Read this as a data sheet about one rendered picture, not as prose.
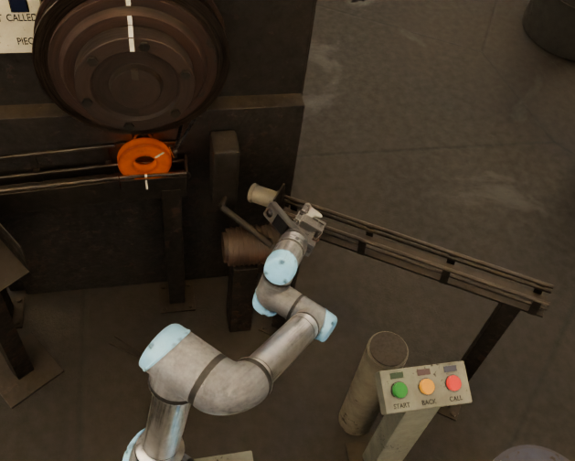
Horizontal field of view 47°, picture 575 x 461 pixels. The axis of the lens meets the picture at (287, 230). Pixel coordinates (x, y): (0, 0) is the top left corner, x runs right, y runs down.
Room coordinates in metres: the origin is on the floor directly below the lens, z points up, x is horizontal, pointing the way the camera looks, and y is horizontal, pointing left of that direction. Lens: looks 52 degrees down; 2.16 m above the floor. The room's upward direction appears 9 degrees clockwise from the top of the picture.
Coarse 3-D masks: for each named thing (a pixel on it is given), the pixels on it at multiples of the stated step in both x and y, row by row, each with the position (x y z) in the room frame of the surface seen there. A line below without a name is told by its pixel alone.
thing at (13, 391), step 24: (0, 240) 1.03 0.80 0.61; (0, 264) 0.95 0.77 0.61; (24, 264) 0.96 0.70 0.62; (0, 288) 0.88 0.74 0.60; (0, 312) 0.91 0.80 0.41; (0, 336) 0.89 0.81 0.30; (0, 360) 0.94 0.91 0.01; (24, 360) 0.91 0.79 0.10; (48, 360) 0.97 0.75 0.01; (0, 384) 0.85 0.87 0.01; (24, 384) 0.87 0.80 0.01
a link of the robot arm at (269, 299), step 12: (264, 276) 0.91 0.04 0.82; (264, 288) 0.89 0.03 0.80; (276, 288) 0.89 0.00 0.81; (288, 288) 0.91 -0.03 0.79; (252, 300) 0.89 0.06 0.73; (264, 300) 0.88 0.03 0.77; (276, 300) 0.87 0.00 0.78; (288, 300) 0.87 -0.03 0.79; (264, 312) 0.86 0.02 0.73; (276, 312) 0.86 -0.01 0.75; (288, 312) 0.85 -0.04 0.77
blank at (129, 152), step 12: (132, 144) 1.29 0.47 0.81; (144, 144) 1.30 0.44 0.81; (156, 144) 1.31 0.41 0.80; (120, 156) 1.27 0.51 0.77; (132, 156) 1.28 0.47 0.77; (156, 156) 1.30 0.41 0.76; (168, 156) 1.31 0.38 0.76; (120, 168) 1.27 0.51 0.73; (132, 168) 1.28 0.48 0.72; (144, 168) 1.30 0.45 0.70; (156, 168) 1.30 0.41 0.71; (168, 168) 1.31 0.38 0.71
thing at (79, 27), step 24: (96, 0) 1.23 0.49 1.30; (120, 0) 1.24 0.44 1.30; (144, 0) 1.26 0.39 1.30; (168, 0) 1.29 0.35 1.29; (72, 24) 1.21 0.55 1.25; (96, 24) 1.21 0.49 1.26; (120, 24) 1.22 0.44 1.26; (144, 24) 1.24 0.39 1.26; (168, 24) 1.25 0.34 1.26; (192, 24) 1.29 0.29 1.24; (48, 48) 1.19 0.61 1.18; (72, 48) 1.19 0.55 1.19; (192, 48) 1.27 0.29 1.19; (72, 72) 1.19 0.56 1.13; (216, 72) 1.31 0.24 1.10; (72, 96) 1.19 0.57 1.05; (96, 120) 1.22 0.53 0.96
